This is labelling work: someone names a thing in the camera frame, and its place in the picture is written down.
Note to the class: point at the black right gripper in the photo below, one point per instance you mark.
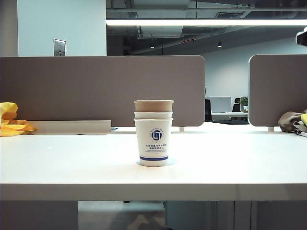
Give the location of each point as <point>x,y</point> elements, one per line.
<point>302,38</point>

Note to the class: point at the brown paper cup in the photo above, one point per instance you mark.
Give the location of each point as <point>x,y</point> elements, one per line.
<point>153,107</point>

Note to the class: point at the white paper cup blue stripe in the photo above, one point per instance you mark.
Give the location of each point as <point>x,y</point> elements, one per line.
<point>153,146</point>
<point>153,115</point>

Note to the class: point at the narrow grey desk partition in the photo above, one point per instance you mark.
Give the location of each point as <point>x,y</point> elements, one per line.
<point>278,88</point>

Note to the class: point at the small yellow bag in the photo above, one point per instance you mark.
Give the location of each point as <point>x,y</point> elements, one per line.
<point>304,119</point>

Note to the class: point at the brown crumpled bag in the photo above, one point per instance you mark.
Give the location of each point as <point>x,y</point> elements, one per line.
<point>287,119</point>

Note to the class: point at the black ceiling spot lamp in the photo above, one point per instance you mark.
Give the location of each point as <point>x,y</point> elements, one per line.
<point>219,44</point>

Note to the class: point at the green potted plant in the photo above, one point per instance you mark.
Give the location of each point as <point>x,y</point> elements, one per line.
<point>244,101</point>

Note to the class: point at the long ceiling light strip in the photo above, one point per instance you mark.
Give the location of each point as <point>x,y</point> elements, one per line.
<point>216,22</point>

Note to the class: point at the black office chair with headrest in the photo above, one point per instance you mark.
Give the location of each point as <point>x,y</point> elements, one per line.
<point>237,105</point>

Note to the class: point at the white background desk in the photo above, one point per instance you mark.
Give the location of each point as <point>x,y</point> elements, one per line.
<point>230,115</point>

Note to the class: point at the white desk screen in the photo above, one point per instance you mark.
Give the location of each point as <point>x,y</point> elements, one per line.
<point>219,104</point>

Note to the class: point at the red LED sign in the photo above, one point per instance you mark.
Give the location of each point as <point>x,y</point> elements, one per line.
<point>189,41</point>

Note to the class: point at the dark office chair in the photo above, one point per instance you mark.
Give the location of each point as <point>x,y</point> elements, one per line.
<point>207,107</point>

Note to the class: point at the grey desk side panel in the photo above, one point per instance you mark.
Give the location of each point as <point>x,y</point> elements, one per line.
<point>280,215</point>

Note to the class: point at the grey under-desk cabinet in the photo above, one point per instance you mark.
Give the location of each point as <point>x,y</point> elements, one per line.
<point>192,215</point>

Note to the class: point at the wide grey desk partition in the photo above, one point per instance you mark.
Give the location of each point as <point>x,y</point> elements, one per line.
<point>72,91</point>

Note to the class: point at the yellow cloth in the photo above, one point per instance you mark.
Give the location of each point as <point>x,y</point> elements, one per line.
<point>9,125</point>

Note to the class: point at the wide grey desk leg panel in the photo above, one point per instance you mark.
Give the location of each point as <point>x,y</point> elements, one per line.
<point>36,215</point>

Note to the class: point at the metal wall switch plate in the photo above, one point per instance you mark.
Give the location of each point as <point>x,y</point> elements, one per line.
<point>60,47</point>

